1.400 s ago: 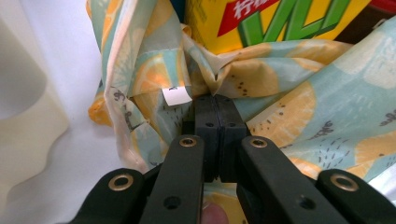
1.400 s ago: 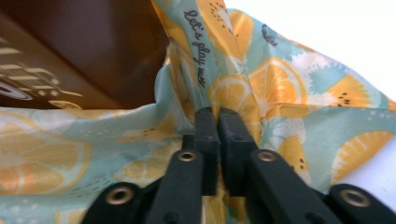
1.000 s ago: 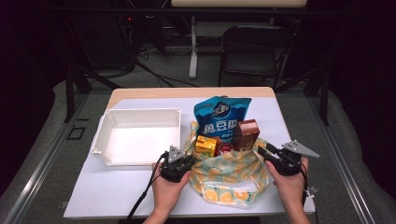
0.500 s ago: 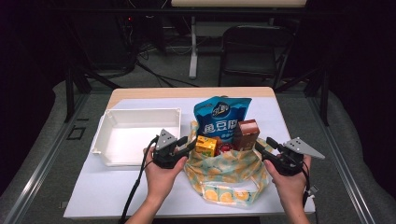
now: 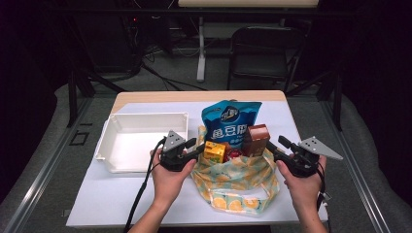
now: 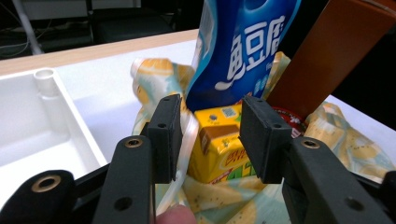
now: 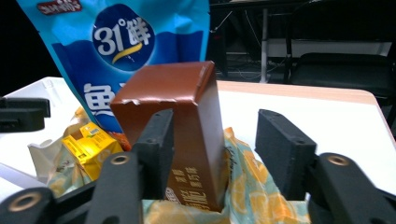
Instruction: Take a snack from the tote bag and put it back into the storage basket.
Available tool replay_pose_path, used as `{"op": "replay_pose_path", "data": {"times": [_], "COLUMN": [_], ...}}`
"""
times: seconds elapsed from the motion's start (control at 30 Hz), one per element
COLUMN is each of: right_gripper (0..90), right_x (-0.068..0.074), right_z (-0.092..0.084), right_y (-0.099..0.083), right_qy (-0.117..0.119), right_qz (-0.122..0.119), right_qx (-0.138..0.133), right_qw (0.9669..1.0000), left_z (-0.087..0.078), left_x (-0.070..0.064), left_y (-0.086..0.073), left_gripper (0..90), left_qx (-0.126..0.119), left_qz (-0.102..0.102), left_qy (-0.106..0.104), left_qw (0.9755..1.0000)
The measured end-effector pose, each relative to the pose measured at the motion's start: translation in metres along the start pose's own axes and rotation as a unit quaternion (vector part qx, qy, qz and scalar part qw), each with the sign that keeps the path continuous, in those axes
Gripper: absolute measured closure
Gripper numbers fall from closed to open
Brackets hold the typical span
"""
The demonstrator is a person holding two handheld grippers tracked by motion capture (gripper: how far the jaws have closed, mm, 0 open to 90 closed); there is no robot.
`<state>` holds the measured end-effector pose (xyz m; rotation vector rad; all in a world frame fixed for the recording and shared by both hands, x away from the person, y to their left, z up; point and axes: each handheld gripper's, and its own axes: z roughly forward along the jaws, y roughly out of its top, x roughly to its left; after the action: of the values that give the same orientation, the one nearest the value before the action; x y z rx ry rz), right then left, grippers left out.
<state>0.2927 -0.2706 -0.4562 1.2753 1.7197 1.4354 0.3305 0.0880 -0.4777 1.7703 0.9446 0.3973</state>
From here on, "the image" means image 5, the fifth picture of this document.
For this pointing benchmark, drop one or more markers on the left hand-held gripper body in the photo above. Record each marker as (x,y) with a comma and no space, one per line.
(174,142)

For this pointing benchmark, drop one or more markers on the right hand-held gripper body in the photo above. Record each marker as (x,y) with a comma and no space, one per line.
(315,149)

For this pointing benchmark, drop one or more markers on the yellow juice carton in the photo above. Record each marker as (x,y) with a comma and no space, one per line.
(214,152)

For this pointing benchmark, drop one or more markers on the brown drink carton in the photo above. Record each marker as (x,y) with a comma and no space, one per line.
(256,139)

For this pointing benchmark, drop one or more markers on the red can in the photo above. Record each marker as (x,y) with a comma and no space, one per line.
(233,154)

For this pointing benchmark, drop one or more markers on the blue snack pouch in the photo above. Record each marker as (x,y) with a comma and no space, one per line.
(226,126)

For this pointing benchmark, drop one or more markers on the white plastic bin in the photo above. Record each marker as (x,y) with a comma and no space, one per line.
(129,149)

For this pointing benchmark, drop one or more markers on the orange print fabric bag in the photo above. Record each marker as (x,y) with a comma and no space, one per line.
(236,181)

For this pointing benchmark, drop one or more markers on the person's right hand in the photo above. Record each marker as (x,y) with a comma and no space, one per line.
(306,191)

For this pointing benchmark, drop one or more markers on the person's left hand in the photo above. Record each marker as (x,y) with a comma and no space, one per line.
(168,186)

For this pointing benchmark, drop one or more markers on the black metal stand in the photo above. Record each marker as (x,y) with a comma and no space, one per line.
(72,97)
(338,97)

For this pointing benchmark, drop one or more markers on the black folding chair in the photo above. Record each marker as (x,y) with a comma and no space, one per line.
(262,64)

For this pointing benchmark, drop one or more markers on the white standing desk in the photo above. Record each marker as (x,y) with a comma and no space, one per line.
(201,58)

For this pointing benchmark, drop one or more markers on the dark equipment cabinet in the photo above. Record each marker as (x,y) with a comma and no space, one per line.
(107,42)

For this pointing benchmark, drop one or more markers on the aluminium rail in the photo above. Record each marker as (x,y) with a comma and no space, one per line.
(359,174)
(42,181)

